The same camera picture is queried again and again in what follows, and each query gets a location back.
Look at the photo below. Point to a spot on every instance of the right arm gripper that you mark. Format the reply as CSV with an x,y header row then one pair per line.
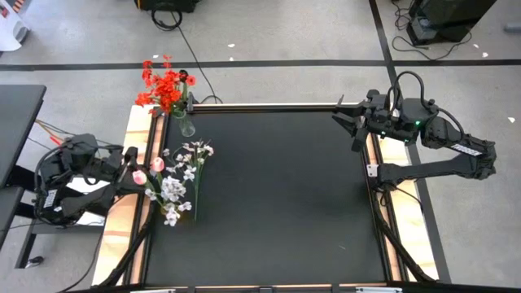
x,y
376,120

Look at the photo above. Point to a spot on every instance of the grey floor object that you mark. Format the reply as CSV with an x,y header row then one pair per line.
x,y
513,27

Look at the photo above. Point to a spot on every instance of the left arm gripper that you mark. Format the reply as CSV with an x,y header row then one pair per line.
x,y
124,171

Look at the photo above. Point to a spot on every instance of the black equipment case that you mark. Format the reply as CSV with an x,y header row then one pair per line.
x,y
447,16

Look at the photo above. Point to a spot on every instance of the light wooden side board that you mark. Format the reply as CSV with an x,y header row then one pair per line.
x,y
411,211
118,228

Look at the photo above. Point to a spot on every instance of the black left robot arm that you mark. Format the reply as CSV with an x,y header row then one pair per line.
x,y
93,199

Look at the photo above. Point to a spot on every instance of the clear glass vase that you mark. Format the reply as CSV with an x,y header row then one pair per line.
x,y
186,128

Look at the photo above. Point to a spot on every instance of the white metal bracket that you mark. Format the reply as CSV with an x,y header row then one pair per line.
x,y
378,290
152,291

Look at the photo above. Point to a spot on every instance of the black box on floor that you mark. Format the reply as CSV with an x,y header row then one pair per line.
x,y
167,5

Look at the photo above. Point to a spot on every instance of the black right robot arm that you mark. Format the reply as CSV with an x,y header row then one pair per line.
x,y
447,167

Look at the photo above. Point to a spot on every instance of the red flower bunch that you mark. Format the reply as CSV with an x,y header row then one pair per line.
x,y
167,87

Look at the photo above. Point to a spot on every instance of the black desk stand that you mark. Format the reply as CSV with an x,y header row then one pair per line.
x,y
12,211

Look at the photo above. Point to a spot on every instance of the black desk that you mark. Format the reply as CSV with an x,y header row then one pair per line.
x,y
20,122

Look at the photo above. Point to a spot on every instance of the white sheet on floor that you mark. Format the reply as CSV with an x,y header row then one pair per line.
x,y
91,219

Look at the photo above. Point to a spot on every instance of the small white frame bracket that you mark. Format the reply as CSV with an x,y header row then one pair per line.
x,y
372,170

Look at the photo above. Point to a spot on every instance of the white lidded bin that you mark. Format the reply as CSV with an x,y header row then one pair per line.
x,y
12,32

